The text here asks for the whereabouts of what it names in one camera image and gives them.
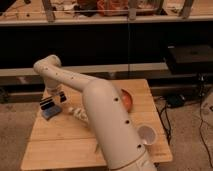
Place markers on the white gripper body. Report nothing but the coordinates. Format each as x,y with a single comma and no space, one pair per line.
53,89

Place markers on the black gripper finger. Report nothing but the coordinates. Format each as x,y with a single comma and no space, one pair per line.
46,103
62,96

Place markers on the blue grey eraser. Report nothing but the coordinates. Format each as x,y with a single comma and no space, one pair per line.
51,112

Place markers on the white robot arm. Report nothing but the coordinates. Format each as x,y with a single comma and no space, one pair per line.
121,146

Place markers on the orange bowl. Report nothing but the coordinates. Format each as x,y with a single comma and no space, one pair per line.
127,100

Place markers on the wooden shelf with clutter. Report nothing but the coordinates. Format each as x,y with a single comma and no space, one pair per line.
77,12

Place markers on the black power adapter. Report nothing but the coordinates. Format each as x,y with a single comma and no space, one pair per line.
175,100

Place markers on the black box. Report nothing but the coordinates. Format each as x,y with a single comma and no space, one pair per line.
190,59

